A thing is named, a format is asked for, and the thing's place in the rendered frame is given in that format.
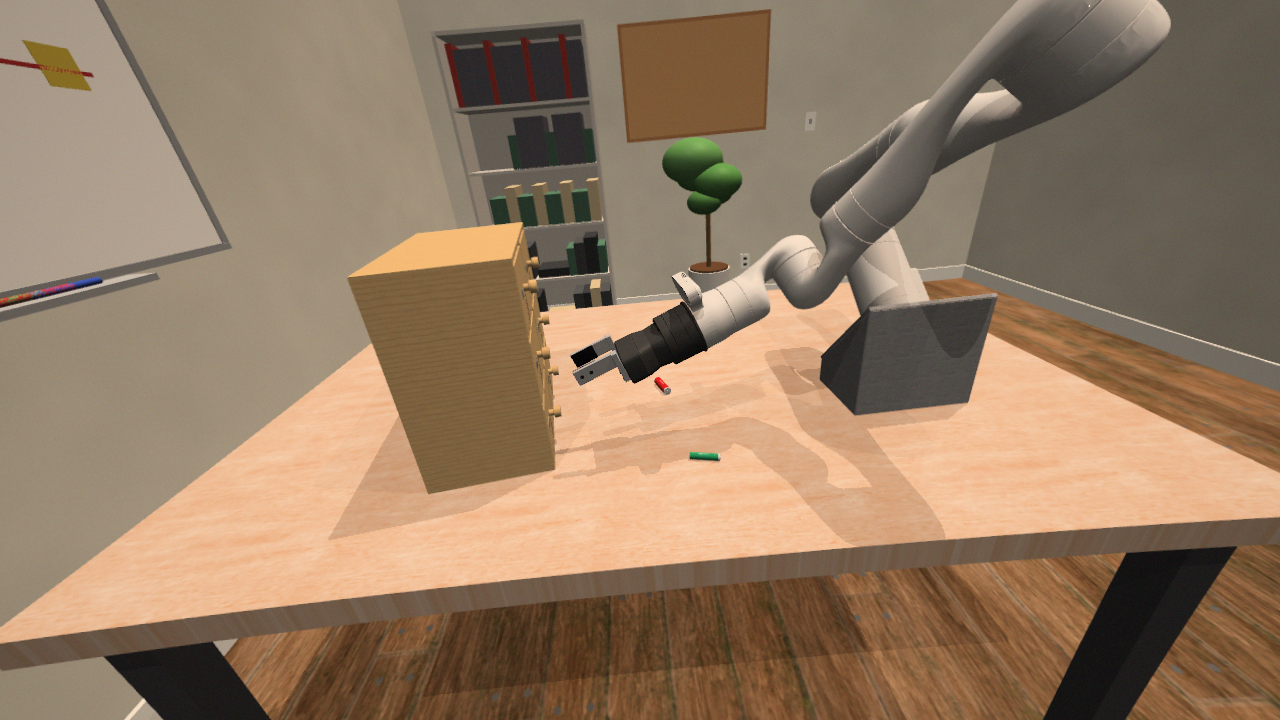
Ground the brown wooden drawer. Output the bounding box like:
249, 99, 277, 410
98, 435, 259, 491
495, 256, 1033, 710
544, 337, 559, 409
513, 245, 538, 333
543, 370, 562, 462
532, 293, 550, 348
530, 315, 550, 401
520, 231, 539, 282

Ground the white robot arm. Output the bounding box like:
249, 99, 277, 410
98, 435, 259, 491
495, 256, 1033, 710
716, 0, 1171, 332

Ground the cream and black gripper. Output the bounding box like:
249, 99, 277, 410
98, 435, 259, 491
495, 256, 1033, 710
570, 272, 737, 386

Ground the small wooden chest of drawers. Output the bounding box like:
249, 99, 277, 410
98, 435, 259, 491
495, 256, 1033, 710
347, 222, 556, 495

